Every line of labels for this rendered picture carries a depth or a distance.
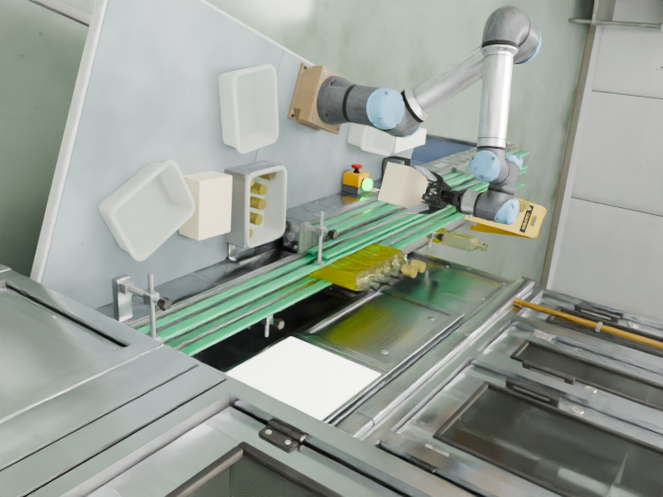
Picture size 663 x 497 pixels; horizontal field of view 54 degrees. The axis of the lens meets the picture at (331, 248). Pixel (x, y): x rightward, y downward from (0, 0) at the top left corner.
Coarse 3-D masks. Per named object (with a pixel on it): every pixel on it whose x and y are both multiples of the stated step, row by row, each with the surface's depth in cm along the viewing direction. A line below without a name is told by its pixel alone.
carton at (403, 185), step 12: (396, 168) 197; (408, 168) 195; (384, 180) 199; (396, 180) 197; (408, 180) 197; (420, 180) 204; (384, 192) 199; (396, 192) 196; (408, 192) 199; (420, 192) 206; (396, 204) 197; (408, 204) 201
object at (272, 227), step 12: (276, 168) 189; (264, 180) 197; (276, 180) 195; (276, 192) 196; (276, 204) 198; (264, 216) 201; (276, 216) 199; (252, 228) 198; (264, 228) 201; (276, 228) 200; (252, 240) 191; (264, 240) 193
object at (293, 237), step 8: (288, 224) 201; (296, 224) 199; (288, 232) 202; (296, 232) 200; (304, 232) 201; (288, 240) 202; (296, 240) 201; (304, 240) 202; (288, 248) 204; (296, 248) 202; (304, 248) 203
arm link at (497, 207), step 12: (480, 192) 187; (492, 192) 182; (480, 204) 184; (492, 204) 182; (504, 204) 181; (516, 204) 182; (480, 216) 186; (492, 216) 183; (504, 216) 181; (516, 216) 184
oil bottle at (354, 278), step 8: (328, 264) 203; (336, 264) 204; (344, 264) 204; (312, 272) 207; (320, 272) 205; (328, 272) 203; (336, 272) 201; (344, 272) 199; (352, 272) 198; (360, 272) 199; (328, 280) 204; (336, 280) 202; (344, 280) 200; (352, 280) 198; (360, 280) 197; (352, 288) 199; (360, 288) 198
